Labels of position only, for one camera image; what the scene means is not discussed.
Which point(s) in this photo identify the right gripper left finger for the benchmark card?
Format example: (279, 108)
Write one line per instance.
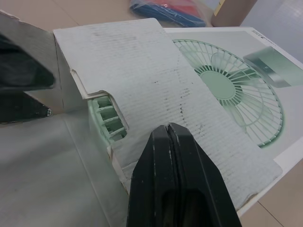
(151, 184)

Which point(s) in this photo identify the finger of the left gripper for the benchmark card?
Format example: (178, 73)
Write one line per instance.
(21, 68)
(19, 108)

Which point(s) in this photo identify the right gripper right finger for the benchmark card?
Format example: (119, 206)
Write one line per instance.
(198, 189)

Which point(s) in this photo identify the white cardboard fan box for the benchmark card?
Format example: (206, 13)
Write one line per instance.
(142, 78)

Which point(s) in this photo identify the pale green fan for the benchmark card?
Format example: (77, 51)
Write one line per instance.
(106, 118)

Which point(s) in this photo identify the brown cardboard box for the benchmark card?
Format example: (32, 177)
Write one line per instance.
(230, 11)

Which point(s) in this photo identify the clear bag with blue and red items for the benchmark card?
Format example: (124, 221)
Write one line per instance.
(170, 11)

